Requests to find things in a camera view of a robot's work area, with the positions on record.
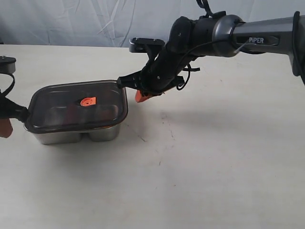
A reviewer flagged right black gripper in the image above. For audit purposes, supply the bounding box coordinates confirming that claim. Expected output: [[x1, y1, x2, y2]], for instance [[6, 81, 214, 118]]
[[116, 49, 185, 103]]

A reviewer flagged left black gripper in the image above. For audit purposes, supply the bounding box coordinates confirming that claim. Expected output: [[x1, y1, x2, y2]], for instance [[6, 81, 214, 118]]
[[0, 94, 29, 138]]

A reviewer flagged dark transparent box lid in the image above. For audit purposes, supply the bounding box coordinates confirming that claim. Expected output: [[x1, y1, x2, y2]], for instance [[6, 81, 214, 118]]
[[24, 80, 128, 134]]

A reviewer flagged red toy sausage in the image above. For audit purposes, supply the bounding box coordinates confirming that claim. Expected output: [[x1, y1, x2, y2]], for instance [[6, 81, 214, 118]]
[[63, 104, 80, 125]]

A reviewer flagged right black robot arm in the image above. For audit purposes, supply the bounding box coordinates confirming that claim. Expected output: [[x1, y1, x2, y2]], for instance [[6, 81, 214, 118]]
[[117, 12, 305, 102]]

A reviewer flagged steel two-compartment lunch box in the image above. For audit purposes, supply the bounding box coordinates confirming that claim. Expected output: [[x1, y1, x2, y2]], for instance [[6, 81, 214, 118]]
[[24, 121, 122, 145]]

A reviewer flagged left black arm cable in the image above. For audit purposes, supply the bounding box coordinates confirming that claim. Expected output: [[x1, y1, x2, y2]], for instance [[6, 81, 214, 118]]
[[0, 73, 16, 97]]

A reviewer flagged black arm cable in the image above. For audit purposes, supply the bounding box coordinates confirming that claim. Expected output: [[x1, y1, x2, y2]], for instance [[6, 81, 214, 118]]
[[176, 0, 301, 91], [0, 73, 16, 97]]

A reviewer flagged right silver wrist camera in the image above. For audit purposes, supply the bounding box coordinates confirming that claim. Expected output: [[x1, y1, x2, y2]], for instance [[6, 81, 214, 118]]
[[129, 37, 165, 60]]

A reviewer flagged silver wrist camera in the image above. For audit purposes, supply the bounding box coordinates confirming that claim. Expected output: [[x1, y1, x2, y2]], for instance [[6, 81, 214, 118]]
[[0, 56, 16, 74], [129, 37, 165, 60]]

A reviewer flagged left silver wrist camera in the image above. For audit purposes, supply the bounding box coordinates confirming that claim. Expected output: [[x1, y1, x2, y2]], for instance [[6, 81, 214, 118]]
[[0, 56, 16, 74]]

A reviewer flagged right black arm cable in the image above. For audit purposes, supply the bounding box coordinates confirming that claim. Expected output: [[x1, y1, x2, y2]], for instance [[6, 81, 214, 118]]
[[176, 0, 301, 91]]

